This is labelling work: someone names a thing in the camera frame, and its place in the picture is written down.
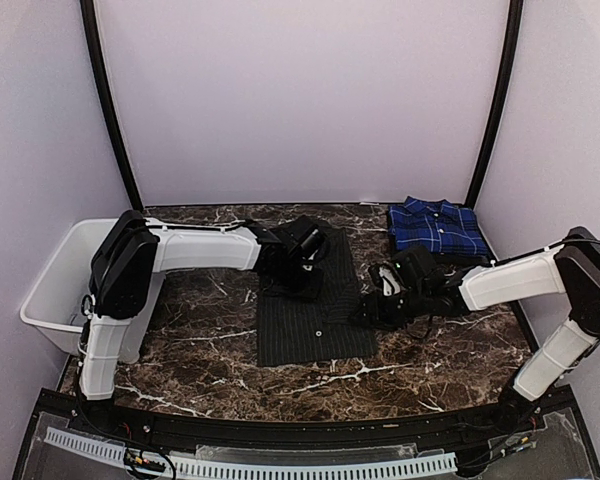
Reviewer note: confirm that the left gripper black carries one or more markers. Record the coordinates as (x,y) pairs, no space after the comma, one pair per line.
(311,291)

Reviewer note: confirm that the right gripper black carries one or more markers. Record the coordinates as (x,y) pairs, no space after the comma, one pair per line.
(376,316)

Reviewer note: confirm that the black pinstriped long sleeve shirt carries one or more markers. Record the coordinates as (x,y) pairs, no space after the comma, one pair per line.
(294,331)

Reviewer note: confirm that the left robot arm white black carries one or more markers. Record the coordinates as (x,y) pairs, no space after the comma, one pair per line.
(242,245)

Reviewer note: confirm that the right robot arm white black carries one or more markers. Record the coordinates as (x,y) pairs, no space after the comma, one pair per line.
(569,269)

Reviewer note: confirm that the blue plaid folded shirt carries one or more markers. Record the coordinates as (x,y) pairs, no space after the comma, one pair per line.
(440,226)

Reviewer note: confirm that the white plastic bin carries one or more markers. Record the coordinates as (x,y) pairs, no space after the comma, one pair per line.
(55,300)

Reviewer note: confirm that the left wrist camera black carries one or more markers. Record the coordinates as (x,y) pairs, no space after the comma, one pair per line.
(305,241)

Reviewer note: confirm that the black front rail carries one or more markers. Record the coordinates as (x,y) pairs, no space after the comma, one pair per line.
(464,429)

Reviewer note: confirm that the white slotted cable duct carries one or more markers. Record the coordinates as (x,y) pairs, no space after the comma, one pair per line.
(235,463)

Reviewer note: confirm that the right black frame post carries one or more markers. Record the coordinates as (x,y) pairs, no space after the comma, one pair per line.
(505,69)

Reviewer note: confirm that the black frame post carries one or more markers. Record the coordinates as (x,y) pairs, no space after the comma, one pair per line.
(505,69)
(106,101)

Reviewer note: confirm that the left black frame post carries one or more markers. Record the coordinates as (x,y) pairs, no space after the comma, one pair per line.
(106,101)

